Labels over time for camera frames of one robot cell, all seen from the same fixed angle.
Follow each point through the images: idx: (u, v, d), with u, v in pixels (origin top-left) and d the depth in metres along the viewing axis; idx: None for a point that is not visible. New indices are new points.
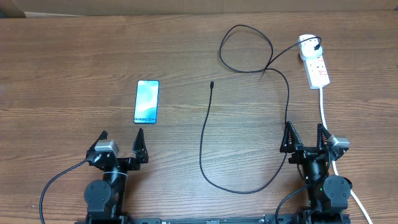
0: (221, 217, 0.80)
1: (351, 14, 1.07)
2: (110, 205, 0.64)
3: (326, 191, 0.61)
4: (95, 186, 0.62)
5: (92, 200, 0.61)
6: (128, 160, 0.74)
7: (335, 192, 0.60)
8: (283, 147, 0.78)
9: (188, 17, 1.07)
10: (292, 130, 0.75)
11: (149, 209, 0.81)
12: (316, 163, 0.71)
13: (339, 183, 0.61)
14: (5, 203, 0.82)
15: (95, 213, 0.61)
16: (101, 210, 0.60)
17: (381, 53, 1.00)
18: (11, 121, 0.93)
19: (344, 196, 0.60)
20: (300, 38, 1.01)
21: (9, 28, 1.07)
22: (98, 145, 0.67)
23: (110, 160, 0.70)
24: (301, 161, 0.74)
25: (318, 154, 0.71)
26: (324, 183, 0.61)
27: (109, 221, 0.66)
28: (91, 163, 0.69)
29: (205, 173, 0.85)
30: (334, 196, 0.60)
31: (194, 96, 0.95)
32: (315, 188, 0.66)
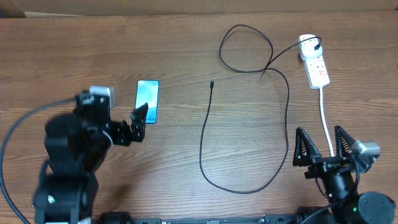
0: (221, 217, 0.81)
1: (351, 14, 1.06)
2: (79, 147, 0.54)
3: (363, 214, 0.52)
4: (61, 118, 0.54)
5: (55, 130, 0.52)
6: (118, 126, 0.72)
7: (374, 214, 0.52)
8: (297, 159, 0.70)
9: (188, 16, 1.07)
10: (305, 139, 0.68)
11: (149, 209, 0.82)
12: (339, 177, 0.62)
13: (379, 203, 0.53)
14: (5, 203, 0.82)
15: (57, 148, 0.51)
16: (63, 141, 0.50)
17: (382, 52, 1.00)
18: (11, 120, 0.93)
19: (385, 220, 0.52)
20: (300, 38, 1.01)
21: (9, 28, 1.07)
22: (93, 88, 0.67)
23: (99, 109, 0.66)
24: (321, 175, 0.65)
25: (342, 166, 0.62)
26: (361, 204, 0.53)
27: (73, 172, 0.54)
28: (78, 105, 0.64)
29: (205, 173, 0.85)
30: (374, 219, 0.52)
31: (194, 96, 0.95)
32: (344, 206, 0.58)
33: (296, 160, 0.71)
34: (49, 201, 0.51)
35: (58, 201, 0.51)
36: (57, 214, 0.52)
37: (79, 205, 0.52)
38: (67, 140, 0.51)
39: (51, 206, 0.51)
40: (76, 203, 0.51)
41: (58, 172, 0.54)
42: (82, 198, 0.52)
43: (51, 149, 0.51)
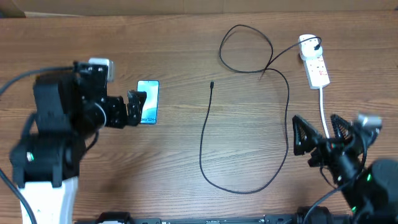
0: (221, 217, 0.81)
1: (351, 14, 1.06)
2: (69, 102, 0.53)
3: (379, 181, 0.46)
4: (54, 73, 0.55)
5: (45, 79, 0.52)
6: (112, 105, 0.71)
7: (392, 179, 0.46)
8: (299, 145, 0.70)
9: (188, 16, 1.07)
10: (303, 122, 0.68)
11: (150, 209, 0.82)
12: (345, 157, 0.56)
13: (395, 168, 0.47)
14: (5, 203, 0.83)
15: (46, 98, 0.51)
16: (53, 86, 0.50)
17: (382, 53, 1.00)
18: (11, 121, 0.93)
19: None
20: (300, 38, 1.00)
21: (9, 28, 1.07)
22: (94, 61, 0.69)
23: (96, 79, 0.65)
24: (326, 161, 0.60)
25: (346, 144, 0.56)
26: (376, 170, 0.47)
27: (60, 129, 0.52)
28: None
29: (205, 173, 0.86)
30: (392, 185, 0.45)
31: (194, 96, 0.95)
32: (357, 181, 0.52)
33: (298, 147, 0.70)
34: (27, 157, 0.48)
35: (38, 157, 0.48)
36: (38, 172, 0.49)
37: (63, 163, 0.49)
38: (56, 91, 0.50)
39: (30, 163, 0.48)
40: (58, 160, 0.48)
41: (43, 129, 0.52)
42: (64, 157, 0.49)
43: (40, 99, 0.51)
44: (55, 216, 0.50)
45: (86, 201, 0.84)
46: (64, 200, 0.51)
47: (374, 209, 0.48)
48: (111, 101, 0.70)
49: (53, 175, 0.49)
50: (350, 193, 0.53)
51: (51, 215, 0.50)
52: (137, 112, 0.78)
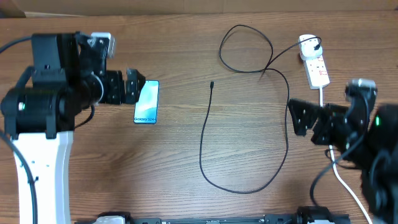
0: (221, 217, 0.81)
1: (351, 14, 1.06)
2: (66, 60, 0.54)
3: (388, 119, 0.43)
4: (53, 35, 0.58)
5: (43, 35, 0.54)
6: (111, 79, 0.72)
7: None
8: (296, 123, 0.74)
9: (188, 16, 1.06)
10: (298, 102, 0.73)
11: (149, 209, 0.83)
12: (344, 125, 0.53)
13: None
14: (5, 203, 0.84)
15: (42, 53, 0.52)
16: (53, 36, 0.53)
17: (381, 53, 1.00)
18: None
19: None
20: (300, 38, 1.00)
21: (10, 28, 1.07)
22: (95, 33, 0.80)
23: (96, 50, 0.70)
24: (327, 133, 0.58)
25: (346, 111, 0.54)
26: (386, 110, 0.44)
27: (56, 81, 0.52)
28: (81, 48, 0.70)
29: (205, 173, 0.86)
30: None
31: (194, 96, 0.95)
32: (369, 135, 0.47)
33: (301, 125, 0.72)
34: (20, 107, 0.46)
35: (32, 105, 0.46)
36: (32, 123, 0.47)
37: (56, 112, 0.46)
38: (52, 43, 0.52)
39: (22, 113, 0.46)
40: (51, 108, 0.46)
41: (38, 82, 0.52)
42: (58, 106, 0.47)
43: (38, 51, 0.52)
44: (50, 169, 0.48)
45: (86, 201, 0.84)
46: (60, 150, 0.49)
47: (392, 150, 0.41)
48: (109, 74, 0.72)
49: (47, 126, 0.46)
50: (364, 153, 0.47)
51: (47, 167, 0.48)
52: (134, 91, 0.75)
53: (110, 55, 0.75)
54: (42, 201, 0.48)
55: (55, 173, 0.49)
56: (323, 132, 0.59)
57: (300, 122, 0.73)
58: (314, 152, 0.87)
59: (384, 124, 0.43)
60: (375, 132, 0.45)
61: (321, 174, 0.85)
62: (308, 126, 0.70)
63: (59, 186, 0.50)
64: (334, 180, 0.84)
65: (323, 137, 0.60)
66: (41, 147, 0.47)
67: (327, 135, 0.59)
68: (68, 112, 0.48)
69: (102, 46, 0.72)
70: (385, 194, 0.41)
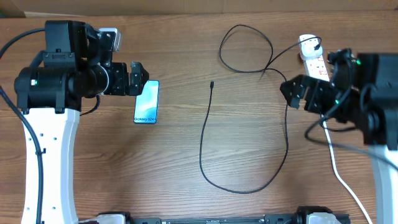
0: (221, 217, 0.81)
1: (351, 14, 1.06)
2: (77, 44, 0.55)
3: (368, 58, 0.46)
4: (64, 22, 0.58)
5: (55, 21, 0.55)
6: (116, 70, 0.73)
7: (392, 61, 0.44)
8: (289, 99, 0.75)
9: (188, 17, 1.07)
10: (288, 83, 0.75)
11: (149, 209, 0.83)
12: (334, 88, 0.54)
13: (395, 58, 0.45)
14: (5, 203, 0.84)
15: (54, 37, 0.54)
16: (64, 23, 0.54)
17: None
18: (10, 121, 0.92)
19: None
20: (300, 38, 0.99)
21: (10, 28, 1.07)
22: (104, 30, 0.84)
23: (106, 42, 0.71)
24: (318, 99, 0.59)
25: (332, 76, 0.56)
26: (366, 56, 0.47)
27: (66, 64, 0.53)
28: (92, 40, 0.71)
29: (205, 173, 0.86)
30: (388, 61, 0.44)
31: (194, 96, 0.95)
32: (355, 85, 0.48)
33: (292, 98, 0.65)
34: (32, 83, 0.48)
35: (43, 81, 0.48)
36: (42, 99, 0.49)
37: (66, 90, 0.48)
38: (65, 28, 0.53)
39: (34, 88, 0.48)
40: (61, 85, 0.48)
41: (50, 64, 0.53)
42: (68, 84, 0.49)
43: (50, 36, 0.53)
44: (56, 143, 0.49)
45: (86, 201, 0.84)
46: (66, 127, 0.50)
47: (375, 81, 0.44)
48: (115, 66, 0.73)
49: (56, 101, 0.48)
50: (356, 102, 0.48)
51: (55, 140, 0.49)
52: (138, 83, 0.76)
53: (114, 48, 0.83)
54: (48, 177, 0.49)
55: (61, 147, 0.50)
56: (314, 98, 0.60)
57: (291, 94, 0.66)
58: (314, 152, 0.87)
59: (365, 62, 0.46)
60: (357, 71, 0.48)
61: (321, 174, 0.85)
62: (300, 95, 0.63)
63: (64, 164, 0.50)
64: (334, 181, 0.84)
65: (315, 104, 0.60)
66: (50, 121, 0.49)
67: (319, 101, 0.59)
68: (77, 91, 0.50)
69: (109, 40, 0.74)
70: (378, 117, 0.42)
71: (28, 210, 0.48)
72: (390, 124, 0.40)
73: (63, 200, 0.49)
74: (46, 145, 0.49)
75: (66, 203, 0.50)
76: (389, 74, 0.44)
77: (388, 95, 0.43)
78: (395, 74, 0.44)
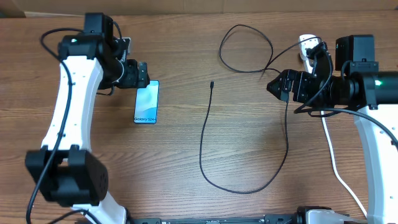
0: (221, 217, 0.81)
1: (351, 14, 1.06)
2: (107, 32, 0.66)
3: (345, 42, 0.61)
4: None
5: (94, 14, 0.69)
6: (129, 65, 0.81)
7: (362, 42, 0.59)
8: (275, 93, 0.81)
9: (187, 16, 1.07)
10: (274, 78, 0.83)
11: (150, 209, 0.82)
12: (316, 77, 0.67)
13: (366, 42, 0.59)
14: (5, 203, 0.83)
15: (91, 22, 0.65)
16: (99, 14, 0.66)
17: (382, 52, 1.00)
18: (11, 121, 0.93)
19: (369, 42, 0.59)
20: (300, 38, 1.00)
21: (9, 28, 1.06)
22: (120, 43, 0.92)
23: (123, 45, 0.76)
24: (304, 88, 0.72)
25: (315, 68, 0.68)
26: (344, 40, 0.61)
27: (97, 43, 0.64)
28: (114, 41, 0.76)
29: (205, 173, 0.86)
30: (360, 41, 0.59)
31: (194, 96, 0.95)
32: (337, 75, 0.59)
33: (280, 91, 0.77)
34: (73, 41, 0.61)
35: (81, 42, 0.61)
36: (77, 53, 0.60)
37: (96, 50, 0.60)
38: (99, 19, 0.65)
39: (73, 43, 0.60)
40: (93, 43, 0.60)
41: None
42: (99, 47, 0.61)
43: (87, 21, 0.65)
44: (85, 79, 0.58)
45: None
46: (92, 76, 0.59)
47: (353, 58, 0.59)
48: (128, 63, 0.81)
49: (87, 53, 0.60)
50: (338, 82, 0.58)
51: (83, 78, 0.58)
52: (145, 78, 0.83)
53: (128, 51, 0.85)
54: (73, 105, 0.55)
55: (88, 84, 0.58)
56: (301, 89, 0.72)
57: (279, 89, 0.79)
58: (314, 152, 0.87)
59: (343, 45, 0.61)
60: (339, 56, 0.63)
61: (320, 175, 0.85)
62: (287, 88, 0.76)
63: (87, 102, 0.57)
64: (334, 181, 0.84)
65: (303, 94, 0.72)
66: (83, 63, 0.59)
67: (306, 91, 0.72)
68: (104, 55, 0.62)
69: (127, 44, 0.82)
70: (357, 84, 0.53)
71: (53, 128, 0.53)
72: (367, 87, 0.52)
73: (84, 126, 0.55)
74: (76, 79, 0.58)
75: (86, 132, 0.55)
76: (364, 53, 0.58)
77: (362, 70, 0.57)
78: (367, 53, 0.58)
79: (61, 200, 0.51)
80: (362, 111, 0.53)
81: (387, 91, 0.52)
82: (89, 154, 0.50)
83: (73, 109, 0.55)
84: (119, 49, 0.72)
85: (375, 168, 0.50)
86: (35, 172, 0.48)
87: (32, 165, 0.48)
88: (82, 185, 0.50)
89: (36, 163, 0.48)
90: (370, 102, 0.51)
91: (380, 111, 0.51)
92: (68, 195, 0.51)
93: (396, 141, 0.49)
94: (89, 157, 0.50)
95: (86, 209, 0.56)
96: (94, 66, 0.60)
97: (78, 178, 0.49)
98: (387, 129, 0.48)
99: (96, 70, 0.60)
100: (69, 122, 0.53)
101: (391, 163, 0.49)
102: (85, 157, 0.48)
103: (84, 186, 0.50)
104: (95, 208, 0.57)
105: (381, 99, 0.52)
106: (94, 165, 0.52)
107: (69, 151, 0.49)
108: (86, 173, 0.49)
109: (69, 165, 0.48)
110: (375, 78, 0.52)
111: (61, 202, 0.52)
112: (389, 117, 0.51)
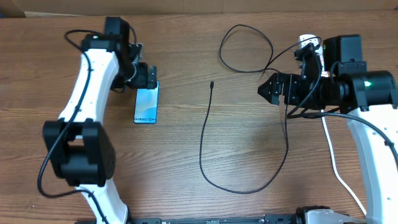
0: (221, 217, 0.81)
1: (350, 14, 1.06)
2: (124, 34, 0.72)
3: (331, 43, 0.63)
4: None
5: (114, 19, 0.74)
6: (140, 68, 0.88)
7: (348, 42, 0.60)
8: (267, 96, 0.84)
9: (187, 16, 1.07)
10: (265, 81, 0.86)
11: (149, 209, 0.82)
12: (307, 78, 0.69)
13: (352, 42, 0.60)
14: (5, 203, 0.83)
15: (109, 25, 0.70)
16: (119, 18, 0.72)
17: (382, 52, 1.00)
18: (11, 121, 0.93)
19: (355, 43, 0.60)
20: (300, 37, 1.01)
21: (9, 28, 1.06)
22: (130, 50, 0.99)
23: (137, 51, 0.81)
24: (295, 91, 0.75)
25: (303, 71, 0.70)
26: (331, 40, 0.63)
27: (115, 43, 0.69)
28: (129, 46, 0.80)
29: (205, 173, 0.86)
30: (346, 42, 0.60)
31: (194, 96, 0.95)
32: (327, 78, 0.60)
33: (271, 95, 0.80)
34: (94, 38, 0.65)
35: (101, 38, 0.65)
36: (97, 47, 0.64)
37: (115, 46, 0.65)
38: (118, 22, 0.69)
39: (94, 40, 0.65)
40: (114, 42, 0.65)
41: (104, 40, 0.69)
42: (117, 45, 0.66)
43: (107, 23, 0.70)
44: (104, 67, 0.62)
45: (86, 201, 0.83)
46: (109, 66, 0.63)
47: (341, 59, 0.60)
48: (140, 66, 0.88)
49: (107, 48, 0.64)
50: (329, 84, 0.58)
51: (102, 66, 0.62)
52: (154, 79, 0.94)
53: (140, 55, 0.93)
54: (91, 88, 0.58)
55: (105, 71, 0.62)
56: (291, 91, 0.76)
57: (269, 93, 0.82)
58: (314, 152, 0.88)
59: (331, 46, 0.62)
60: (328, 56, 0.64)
61: (320, 174, 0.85)
62: (277, 91, 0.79)
63: (102, 88, 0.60)
64: (334, 181, 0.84)
65: (293, 97, 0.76)
66: (102, 55, 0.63)
67: (296, 93, 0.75)
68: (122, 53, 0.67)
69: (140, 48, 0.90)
70: (347, 86, 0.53)
71: (71, 104, 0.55)
72: (357, 88, 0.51)
73: (99, 106, 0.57)
74: (95, 66, 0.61)
75: (99, 111, 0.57)
76: (351, 53, 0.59)
77: (350, 70, 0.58)
78: (354, 54, 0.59)
79: (71, 173, 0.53)
80: (353, 112, 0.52)
81: (377, 91, 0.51)
82: (103, 129, 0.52)
83: (90, 89, 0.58)
84: (134, 52, 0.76)
85: (370, 170, 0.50)
86: (50, 140, 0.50)
87: (50, 135, 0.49)
88: (92, 158, 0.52)
89: (52, 132, 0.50)
90: (362, 104, 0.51)
91: (372, 112, 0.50)
92: (78, 168, 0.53)
93: (389, 142, 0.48)
94: (102, 132, 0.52)
95: (91, 191, 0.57)
96: (112, 59, 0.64)
97: (89, 151, 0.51)
98: (379, 131, 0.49)
99: (112, 61, 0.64)
100: (86, 100, 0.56)
101: (386, 164, 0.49)
102: (99, 130, 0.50)
103: (95, 161, 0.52)
104: (101, 190, 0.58)
105: (372, 100, 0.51)
106: (107, 142, 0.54)
107: (84, 123, 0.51)
108: (99, 146, 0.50)
109: (83, 137, 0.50)
110: (364, 79, 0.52)
111: (69, 175, 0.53)
112: (382, 117, 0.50)
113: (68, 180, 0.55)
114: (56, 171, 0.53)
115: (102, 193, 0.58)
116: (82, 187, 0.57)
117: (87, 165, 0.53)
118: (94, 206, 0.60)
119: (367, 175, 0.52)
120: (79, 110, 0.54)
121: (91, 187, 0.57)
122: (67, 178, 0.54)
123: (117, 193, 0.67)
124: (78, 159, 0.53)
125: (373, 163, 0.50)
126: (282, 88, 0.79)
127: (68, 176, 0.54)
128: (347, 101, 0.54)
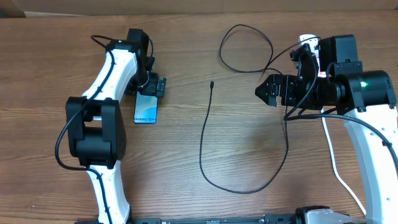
0: (221, 217, 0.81)
1: (350, 14, 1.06)
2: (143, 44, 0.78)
3: (326, 43, 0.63)
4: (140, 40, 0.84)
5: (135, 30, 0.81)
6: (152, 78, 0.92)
7: (344, 42, 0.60)
8: (265, 97, 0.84)
9: (187, 16, 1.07)
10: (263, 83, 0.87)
11: (149, 209, 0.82)
12: (303, 79, 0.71)
13: (347, 42, 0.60)
14: (5, 203, 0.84)
15: (132, 34, 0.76)
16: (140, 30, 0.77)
17: (382, 52, 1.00)
18: (11, 121, 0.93)
19: (351, 42, 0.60)
20: (300, 37, 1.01)
21: (9, 28, 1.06)
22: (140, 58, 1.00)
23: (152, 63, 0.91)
24: (291, 91, 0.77)
25: (300, 71, 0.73)
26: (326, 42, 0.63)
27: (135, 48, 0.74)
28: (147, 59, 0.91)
29: (205, 173, 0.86)
30: (342, 42, 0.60)
31: (194, 96, 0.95)
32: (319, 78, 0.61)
33: (268, 96, 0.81)
34: (119, 41, 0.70)
35: (125, 42, 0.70)
36: (120, 48, 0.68)
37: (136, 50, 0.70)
38: (140, 33, 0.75)
39: (118, 42, 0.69)
40: (135, 45, 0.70)
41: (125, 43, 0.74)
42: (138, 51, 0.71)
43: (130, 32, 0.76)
44: (124, 63, 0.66)
45: (86, 201, 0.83)
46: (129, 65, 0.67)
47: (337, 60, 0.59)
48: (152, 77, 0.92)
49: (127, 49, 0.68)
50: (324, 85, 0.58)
51: (123, 62, 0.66)
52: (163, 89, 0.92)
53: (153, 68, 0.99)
54: (112, 78, 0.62)
55: (125, 66, 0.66)
56: (288, 92, 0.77)
57: (266, 94, 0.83)
58: (314, 152, 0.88)
59: (327, 46, 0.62)
60: (324, 58, 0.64)
61: (320, 175, 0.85)
62: (274, 93, 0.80)
63: (122, 81, 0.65)
64: (334, 181, 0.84)
65: (290, 98, 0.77)
66: (123, 54, 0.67)
67: (293, 94, 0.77)
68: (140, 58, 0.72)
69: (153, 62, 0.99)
70: (344, 87, 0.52)
71: (93, 87, 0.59)
72: (353, 89, 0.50)
73: (117, 93, 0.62)
74: (118, 61, 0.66)
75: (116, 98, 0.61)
76: (346, 54, 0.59)
77: (347, 71, 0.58)
78: (349, 54, 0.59)
79: (84, 150, 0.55)
80: (351, 114, 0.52)
81: (373, 91, 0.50)
82: (119, 107, 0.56)
83: (112, 78, 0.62)
84: (150, 62, 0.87)
85: (369, 170, 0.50)
86: (70, 114, 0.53)
87: (71, 109, 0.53)
88: (107, 134, 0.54)
89: (74, 106, 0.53)
90: (359, 105, 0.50)
91: (369, 112, 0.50)
92: (92, 145, 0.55)
93: (387, 142, 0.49)
94: (119, 111, 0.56)
95: (99, 173, 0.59)
96: (132, 58, 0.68)
97: (106, 125, 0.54)
98: (377, 132, 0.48)
99: (133, 60, 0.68)
100: (107, 86, 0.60)
101: (384, 165, 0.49)
102: (117, 106, 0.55)
103: (109, 138, 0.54)
104: (109, 173, 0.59)
105: (368, 100, 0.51)
106: (121, 123, 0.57)
107: (104, 101, 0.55)
108: (116, 120, 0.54)
109: (104, 112, 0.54)
110: (360, 79, 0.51)
111: (83, 154, 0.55)
112: (379, 117, 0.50)
113: (81, 161, 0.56)
114: (71, 148, 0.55)
115: (111, 176, 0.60)
116: (92, 168, 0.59)
117: (101, 142, 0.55)
118: (100, 192, 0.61)
119: (366, 175, 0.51)
120: (100, 91, 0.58)
121: (101, 169, 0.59)
122: (80, 157, 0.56)
123: (121, 188, 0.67)
124: (93, 137, 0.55)
125: (372, 163, 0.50)
126: (279, 90, 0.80)
127: (81, 154, 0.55)
128: (344, 102, 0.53)
